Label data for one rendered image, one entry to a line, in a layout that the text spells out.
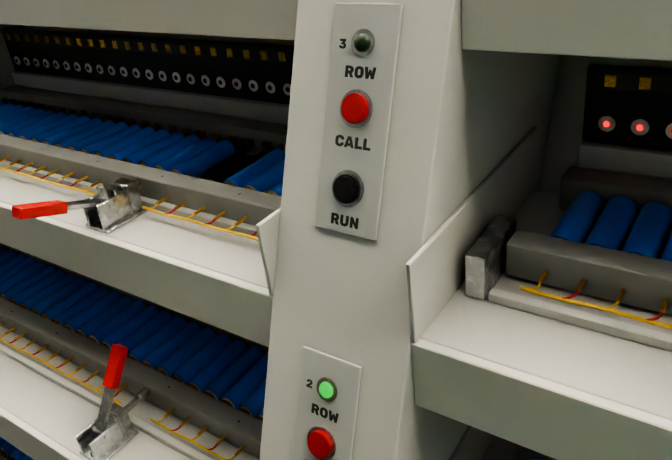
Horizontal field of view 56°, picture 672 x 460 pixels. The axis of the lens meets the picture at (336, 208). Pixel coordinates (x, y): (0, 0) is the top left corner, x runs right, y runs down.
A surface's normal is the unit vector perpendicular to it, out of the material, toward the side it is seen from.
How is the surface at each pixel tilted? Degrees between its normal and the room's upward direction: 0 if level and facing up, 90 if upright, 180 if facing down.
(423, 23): 90
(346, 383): 90
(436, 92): 90
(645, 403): 21
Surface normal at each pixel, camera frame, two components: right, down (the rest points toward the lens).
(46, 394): -0.11, -0.87
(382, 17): -0.55, 0.10
